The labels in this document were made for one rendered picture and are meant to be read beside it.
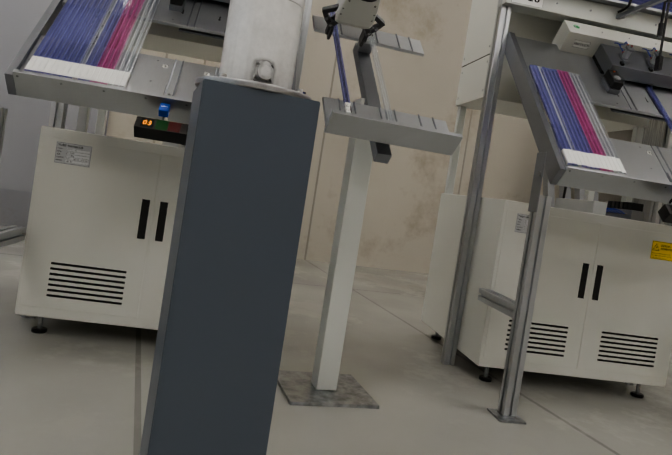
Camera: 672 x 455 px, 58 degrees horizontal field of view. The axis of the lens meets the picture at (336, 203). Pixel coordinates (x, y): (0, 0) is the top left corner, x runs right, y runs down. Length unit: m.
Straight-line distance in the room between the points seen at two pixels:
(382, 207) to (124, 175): 3.11
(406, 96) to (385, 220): 0.98
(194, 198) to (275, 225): 0.13
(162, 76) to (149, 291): 0.66
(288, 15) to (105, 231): 1.12
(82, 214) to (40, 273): 0.21
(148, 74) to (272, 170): 0.83
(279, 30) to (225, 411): 0.59
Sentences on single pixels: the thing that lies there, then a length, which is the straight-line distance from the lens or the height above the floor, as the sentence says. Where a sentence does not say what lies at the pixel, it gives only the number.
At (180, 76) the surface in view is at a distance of 1.70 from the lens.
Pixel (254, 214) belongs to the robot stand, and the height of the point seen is 0.51.
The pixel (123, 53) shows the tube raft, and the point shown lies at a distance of 1.76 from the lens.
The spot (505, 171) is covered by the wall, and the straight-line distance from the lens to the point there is 5.28.
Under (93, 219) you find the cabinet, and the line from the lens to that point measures 1.95.
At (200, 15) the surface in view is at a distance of 1.98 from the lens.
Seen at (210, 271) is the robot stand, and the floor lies 0.42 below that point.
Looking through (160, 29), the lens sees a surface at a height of 1.02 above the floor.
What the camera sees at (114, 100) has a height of 0.70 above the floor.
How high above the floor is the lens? 0.57
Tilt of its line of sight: 1 degrees down
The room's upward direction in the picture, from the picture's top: 9 degrees clockwise
